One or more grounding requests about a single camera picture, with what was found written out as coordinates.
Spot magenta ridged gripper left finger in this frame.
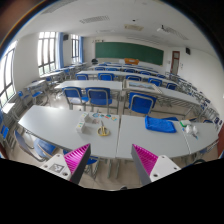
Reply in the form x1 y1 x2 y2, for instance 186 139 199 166
39 143 92 185

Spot yellow handled scissors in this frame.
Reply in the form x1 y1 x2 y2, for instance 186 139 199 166
97 123 110 137

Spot grey second row desk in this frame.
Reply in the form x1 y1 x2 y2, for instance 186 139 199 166
56 80 122 91

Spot white box with labels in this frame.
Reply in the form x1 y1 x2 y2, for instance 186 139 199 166
76 122 86 133

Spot blue chair behind left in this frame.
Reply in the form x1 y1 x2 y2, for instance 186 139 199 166
63 87 88 110

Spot orange teacher podium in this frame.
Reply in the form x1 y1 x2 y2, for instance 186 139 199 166
124 58 139 65

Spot white crumpled plastic items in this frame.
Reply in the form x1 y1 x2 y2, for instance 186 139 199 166
180 120 198 138

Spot blue folded towel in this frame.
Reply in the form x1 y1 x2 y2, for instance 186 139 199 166
145 116 176 133

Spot blue chair behind centre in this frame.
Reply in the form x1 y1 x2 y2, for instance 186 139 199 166
86 87 112 106

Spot strip of colourful stickers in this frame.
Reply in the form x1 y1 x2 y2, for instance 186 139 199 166
92 113 118 121

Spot back bright window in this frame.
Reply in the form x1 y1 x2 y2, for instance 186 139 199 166
37 32 56 76

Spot grey front left desk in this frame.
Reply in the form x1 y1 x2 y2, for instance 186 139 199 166
19 105 119 158

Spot green chalkboard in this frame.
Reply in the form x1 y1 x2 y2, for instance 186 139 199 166
95 42 164 65

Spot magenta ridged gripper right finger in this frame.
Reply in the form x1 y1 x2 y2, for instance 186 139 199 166
130 143 182 187

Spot blue chair behind right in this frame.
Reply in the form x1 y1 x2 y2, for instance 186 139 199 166
129 92 156 115

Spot small white box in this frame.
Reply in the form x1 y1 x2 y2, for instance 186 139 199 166
80 112 89 122

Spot blue chair under desk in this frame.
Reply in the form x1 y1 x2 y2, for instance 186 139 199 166
14 130 56 162

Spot bright window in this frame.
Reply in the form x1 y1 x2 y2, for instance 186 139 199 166
0 47 15 106
37 32 56 76

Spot blue curtain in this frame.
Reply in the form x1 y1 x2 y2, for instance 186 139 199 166
58 32 64 68

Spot brown classroom door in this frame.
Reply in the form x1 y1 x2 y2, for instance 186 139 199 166
170 51 180 75

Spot left bright window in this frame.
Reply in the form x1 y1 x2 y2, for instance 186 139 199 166
0 47 15 106

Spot grey front right desk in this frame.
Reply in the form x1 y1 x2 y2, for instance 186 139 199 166
116 115 218 159

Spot ceiling projector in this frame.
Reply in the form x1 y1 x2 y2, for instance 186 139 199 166
157 25 169 33

